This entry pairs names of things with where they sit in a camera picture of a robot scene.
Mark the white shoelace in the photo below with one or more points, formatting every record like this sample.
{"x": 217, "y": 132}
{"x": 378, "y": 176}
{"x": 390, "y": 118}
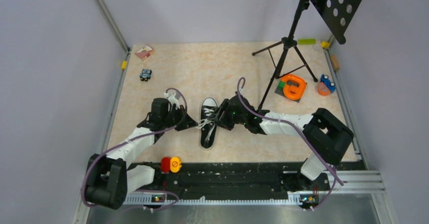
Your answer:
{"x": 206, "y": 123}

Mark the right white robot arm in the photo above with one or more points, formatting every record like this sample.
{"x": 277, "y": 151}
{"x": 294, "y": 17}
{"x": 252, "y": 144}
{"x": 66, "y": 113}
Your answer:
{"x": 326, "y": 136}

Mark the white cable duct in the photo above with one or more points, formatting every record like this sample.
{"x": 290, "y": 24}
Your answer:
{"x": 146, "y": 199}

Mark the wooden block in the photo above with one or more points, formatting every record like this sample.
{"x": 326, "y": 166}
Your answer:
{"x": 335, "y": 63}

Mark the yellow corner block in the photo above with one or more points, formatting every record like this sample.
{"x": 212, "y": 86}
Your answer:
{"x": 325, "y": 44}

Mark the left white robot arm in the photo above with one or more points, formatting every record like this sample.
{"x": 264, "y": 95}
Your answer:
{"x": 110, "y": 177}

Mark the blue owl toy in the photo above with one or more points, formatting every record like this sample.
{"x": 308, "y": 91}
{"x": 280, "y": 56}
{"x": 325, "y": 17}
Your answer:
{"x": 145, "y": 75}

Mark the red yellow emergency button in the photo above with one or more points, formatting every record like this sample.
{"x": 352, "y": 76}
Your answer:
{"x": 171, "y": 164}

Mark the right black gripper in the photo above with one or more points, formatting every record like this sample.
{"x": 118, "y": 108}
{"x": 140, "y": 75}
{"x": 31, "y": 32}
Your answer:
{"x": 220, "y": 116}

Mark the black white canvas sneaker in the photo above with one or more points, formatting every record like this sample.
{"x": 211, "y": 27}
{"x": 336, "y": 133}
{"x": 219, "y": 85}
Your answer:
{"x": 208, "y": 125}

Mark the yellow clip left edge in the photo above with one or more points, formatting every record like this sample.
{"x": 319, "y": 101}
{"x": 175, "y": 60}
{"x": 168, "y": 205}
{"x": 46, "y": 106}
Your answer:
{"x": 124, "y": 65}

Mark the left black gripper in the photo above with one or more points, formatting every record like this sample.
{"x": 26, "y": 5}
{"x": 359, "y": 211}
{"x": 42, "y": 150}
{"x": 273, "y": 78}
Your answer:
{"x": 187, "y": 122}

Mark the green block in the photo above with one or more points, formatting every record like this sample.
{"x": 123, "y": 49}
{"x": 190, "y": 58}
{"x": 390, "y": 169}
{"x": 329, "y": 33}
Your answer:
{"x": 308, "y": 41}

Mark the pink red box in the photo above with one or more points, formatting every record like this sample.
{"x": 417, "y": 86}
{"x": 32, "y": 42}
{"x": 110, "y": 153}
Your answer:
{"x": 144, "y": 52}

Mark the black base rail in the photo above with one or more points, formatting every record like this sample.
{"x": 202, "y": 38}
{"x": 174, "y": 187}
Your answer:
{"x": 235, "y": 181}

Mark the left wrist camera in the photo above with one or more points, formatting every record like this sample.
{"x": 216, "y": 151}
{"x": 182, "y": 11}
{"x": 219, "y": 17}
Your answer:
{"x": 173, "y": 98}

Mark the blue orange toy car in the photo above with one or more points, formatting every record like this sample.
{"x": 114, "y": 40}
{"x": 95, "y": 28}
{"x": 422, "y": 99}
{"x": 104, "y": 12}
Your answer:
{"x": 326, "y": 86}

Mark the orange ring toy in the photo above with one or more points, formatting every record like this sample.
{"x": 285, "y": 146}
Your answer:
{"x": 291, "y": 87}

